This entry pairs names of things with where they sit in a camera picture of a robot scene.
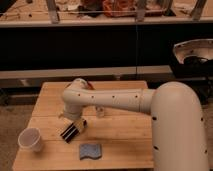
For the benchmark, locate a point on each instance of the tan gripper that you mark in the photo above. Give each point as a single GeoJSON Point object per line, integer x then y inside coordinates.
{"type": "Point", "coordinates": [79, 124]}

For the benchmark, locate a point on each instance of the black striped eraser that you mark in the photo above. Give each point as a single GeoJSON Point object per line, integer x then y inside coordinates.
{"type": "Point", "coordinates": [70, 132]}

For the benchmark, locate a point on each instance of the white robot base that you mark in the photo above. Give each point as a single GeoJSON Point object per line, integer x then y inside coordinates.
{"type": "Point", "coordinates": [197, 47]}

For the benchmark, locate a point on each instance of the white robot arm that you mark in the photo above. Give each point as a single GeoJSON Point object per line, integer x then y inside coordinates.
{"type": "Point", "coordinates": [178, 131]}

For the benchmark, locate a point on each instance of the clear glass bottle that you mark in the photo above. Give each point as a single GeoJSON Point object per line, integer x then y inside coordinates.
{"type": "Point", "coordinates": [100, 111]}

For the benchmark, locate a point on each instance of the blue sponge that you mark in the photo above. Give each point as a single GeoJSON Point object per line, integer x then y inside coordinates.
{"type": "Point", "coordinates": [91, 151]}

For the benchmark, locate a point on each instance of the wooden folding table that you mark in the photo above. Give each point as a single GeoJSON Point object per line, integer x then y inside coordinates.
{"type": "Point", "coordinates": [125, 137]}

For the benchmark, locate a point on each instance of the orange wooden bowl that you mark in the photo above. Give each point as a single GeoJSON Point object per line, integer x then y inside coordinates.
{"type": "Point", "coordinates": [89, 86]}

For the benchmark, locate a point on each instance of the orange crate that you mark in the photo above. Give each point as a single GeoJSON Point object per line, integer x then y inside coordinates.
{"type": "Point", "coordinates": [118, 8]}

